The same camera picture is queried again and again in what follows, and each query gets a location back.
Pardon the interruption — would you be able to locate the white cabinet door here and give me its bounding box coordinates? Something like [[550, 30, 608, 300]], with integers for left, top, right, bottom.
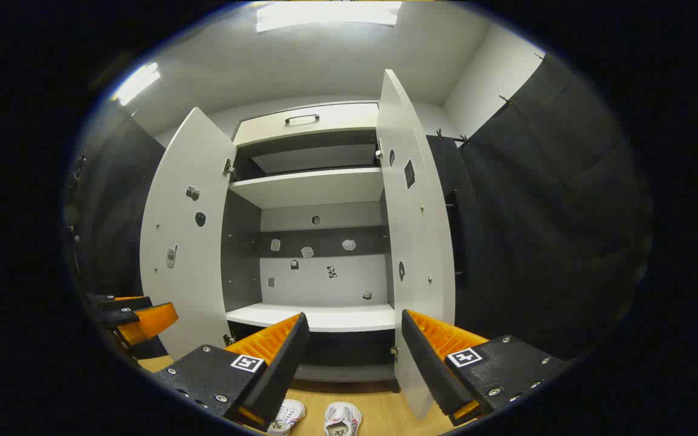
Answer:
[[376, 68, 457, 420], [140, 107, 238, 361]]

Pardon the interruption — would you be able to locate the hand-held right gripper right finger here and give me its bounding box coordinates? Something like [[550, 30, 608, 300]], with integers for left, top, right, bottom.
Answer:
[[401, 309, 571, 428]]

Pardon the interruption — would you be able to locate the white shoe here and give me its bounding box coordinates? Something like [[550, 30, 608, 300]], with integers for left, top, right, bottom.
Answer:
[[324, 401, 363, 436], [266, 399, 307, 436]]

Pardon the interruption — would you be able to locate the white cabinet drawer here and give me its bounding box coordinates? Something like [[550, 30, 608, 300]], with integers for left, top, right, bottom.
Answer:
[[233, 102, 380, 146]]

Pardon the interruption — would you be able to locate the white shoe cabinet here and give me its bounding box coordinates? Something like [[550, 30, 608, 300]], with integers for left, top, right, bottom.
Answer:
[[222, 101, 399, 383]]

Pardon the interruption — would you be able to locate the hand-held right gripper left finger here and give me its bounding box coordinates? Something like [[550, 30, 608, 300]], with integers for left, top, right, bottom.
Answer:
[[152, 312, 311, 432]]

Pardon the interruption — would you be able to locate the white cabinet shelf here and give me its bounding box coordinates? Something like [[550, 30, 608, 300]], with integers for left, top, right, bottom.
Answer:
[[228, 167, 384, 210], [226, 302, 397, 332], [251, 144, 377, 175]]

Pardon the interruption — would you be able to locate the black backdrop cloth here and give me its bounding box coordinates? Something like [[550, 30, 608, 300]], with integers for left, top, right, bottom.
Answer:
[[425, 134, 483, 346], [65, 112, 167, 303], [458, 53, 653, 364]]

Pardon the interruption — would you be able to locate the ceiling light panel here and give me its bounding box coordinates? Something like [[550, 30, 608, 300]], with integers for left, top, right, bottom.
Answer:
[[256, 0, 403, 33], [111, 62, 162, 106]]

